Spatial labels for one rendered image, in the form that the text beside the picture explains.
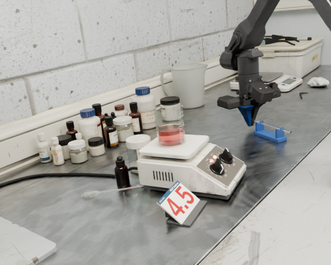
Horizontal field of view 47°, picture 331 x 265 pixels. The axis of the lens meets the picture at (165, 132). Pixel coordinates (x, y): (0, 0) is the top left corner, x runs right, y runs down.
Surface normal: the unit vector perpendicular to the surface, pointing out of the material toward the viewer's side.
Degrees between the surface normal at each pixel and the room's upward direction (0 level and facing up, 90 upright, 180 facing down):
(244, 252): 0
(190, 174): 90
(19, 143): 90
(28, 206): 0
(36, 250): 0
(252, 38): 123
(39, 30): 90
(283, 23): 90
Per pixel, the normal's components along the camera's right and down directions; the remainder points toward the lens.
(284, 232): -0.11, -0.94
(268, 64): -0.56, 0.37
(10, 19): 0.78, 0.11
